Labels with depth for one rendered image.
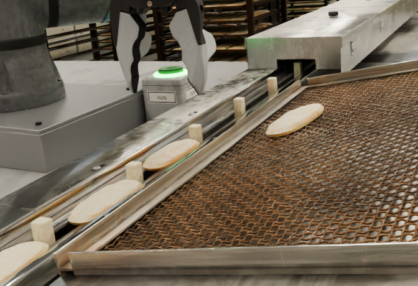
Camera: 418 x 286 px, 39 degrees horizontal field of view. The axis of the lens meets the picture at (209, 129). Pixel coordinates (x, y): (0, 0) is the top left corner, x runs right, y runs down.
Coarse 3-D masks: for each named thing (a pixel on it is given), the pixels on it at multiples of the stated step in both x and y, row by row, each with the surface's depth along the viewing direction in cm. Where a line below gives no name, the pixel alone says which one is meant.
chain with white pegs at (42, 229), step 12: (300, 72) 108; (276, 84) 97; (240, 108) 84; (192, 132) 72; (132, 168) 60; (144, 180) 64; (36, 228) 48; (48, 228) 48; (36, 240) 48; (48, 240) 48
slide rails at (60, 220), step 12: (312, 60) 120; (288, 72) 110; (264, 84) 102; (288, 84) 100; (252, 96) 93; (228, 108) 87; (252, 108) 86; (216, 120) 81; (204, 132) 77; (216, 132) 76; (120, 180) 61; (72, 204) 56; (60, 216) 54; (60, 228) 52; (24, 240) 50; (60, 240) 49
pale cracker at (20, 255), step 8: (8, 248) 46; (16, 248) 46; (24, 248) 46; (32, 248) 46; (40, 248) 46; (48, 248) 47; (0, 256) 45; (8, 256) 45; (16, 256) 45; (24, 256) 45; (32, 256) 45; (0, 264) 44; (8, 264) 44; (16, 264) 44; (24, 264) 44; (0, 272) 43; (8, 272) 43; (16, 272) 43; (0, 280) 42
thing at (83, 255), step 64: (320, 128) 55; (256, 192) 42; (320, 192) 39; (384, 192) 36; (64, 256) 36; (128, 256) 33; (192, 256) 31; (256, 256) 29; (320, 256) 28; (384, 256) 26
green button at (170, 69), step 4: (160, 68) 92; (164, 68) 92; (168, 68) 92; (172, 68) 91; (176, 68) 91; (180, 68) 92; (160, 72) 91; (164, 72) 91; (168, 72) 91; (172, 72) 91; (176, 72) 91
